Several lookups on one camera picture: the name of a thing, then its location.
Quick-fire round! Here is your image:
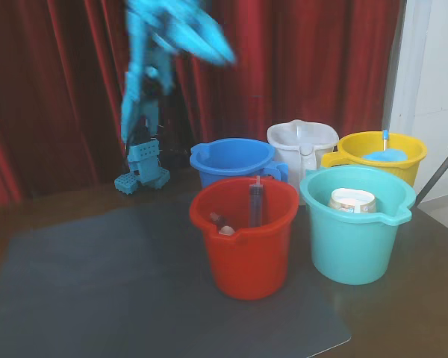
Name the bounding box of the yellow plastic bucket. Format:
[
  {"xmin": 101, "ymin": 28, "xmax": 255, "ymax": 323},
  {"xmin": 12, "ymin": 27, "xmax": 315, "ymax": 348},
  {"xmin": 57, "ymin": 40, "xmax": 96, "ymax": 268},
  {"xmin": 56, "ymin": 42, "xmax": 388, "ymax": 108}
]
[{"xmin": 320, "ymin": 131, "xmax": 429, "ymax": 189}]

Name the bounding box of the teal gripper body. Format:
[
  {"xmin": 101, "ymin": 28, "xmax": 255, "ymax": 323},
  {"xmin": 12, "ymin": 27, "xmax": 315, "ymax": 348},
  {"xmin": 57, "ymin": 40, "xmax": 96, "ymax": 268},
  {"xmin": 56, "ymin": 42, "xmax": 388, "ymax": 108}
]
[{"xmin": 128, "ymin": 0, "xmax": 205, "ymax": 48}]

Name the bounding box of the small glass vial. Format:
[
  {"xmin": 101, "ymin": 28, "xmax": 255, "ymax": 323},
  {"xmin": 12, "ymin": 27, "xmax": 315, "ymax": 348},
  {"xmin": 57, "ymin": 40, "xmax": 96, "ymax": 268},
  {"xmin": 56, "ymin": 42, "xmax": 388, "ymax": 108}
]
[{"xmin": 208, "ymin": 211, "xmax": 235, "ymax": 237}]

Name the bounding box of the white plastic bucket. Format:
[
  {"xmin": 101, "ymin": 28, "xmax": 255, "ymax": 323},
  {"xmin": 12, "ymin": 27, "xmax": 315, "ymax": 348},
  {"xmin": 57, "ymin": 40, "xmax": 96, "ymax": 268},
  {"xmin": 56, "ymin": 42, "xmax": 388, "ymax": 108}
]
[{"xmin": 266, "ymin": 119, "xmax": 340, "ymax": 207}]

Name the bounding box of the red plastic bucket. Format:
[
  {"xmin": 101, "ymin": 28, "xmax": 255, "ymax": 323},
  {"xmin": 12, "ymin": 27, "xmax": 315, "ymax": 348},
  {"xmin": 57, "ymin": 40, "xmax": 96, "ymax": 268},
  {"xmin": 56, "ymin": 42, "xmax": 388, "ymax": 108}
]
[{"xmin": 188, "ymin": 175, "xmax": 300, "ymax": 301}]

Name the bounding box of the blue crumpled glove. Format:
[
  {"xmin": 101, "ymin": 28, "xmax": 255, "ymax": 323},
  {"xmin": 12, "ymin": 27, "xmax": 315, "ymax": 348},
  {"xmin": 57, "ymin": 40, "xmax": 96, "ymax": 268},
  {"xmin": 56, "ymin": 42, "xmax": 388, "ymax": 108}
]
[{"xmin": 361, "ymin": 148, "xmax": 410, "ymax": 163}]

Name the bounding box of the fruit print paper cup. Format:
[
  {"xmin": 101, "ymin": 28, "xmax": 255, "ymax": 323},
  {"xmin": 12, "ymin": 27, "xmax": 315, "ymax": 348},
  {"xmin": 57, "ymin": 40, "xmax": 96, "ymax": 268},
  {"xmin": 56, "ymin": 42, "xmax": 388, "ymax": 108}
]
[{"xmin": 328, "ymin": 186, "xmax": 378, "ymax": 216}]

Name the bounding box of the grey tripod leg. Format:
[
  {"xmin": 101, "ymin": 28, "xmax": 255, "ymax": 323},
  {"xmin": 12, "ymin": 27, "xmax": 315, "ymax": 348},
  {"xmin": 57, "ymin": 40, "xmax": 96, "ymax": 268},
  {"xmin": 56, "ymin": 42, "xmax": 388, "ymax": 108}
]
[{"xmin": 413, "ymin": 135, "xmax": 448, "ymax": 205}]

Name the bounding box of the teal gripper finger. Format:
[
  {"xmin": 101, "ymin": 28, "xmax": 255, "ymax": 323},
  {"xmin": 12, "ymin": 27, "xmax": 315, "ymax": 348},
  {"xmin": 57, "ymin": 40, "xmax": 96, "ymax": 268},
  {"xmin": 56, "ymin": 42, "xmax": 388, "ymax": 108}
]
[
  {"xmin": 188, "ymin": 7, "xmax": 237, "ymax": 63},
  {"xmin": 151, "ymin": 31, "xmax": 231, "ymax": 69}
]

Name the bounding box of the blue plastic bucket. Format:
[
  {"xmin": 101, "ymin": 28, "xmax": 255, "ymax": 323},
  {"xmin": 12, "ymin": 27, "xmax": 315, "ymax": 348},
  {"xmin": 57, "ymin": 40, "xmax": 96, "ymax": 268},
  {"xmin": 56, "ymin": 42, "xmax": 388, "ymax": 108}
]
[{"xmin": 189, "ymin": 137, "xmax": 290, "ymax": 189}]

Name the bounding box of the dark grey rubber mat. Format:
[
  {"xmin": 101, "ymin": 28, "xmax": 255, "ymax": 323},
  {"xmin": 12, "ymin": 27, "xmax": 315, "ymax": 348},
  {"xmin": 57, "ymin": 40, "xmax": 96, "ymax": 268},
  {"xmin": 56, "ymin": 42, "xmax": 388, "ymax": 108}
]
[{"xmin": 0, "ymin": 201, "xmax": 352, "ymax": 358}]

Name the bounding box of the turquoise plastic bucket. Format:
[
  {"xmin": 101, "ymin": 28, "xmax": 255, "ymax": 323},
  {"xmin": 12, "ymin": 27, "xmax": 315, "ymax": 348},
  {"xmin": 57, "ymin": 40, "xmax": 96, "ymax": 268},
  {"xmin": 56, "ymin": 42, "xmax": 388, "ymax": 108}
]
[{"xmin": 299, "ymin": 164, "xmax": 417, "ymax": 286}]

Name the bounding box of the plastic syringe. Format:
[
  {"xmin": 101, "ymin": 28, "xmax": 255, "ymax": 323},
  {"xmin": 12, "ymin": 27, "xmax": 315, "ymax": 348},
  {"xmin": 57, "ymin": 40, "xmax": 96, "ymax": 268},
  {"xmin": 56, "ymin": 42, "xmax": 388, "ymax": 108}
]
[{"xmin": 248, "ymin": 175, "xmax": 266, "ymax": 229}]

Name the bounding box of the red curtain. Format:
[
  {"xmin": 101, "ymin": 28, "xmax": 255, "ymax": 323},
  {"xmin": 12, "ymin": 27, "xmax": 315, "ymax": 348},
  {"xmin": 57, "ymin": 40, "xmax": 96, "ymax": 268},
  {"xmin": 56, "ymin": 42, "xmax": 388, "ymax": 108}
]
[{"xmin": 0, "ymin": 0, "xmax": 408, "ymax": 208}]

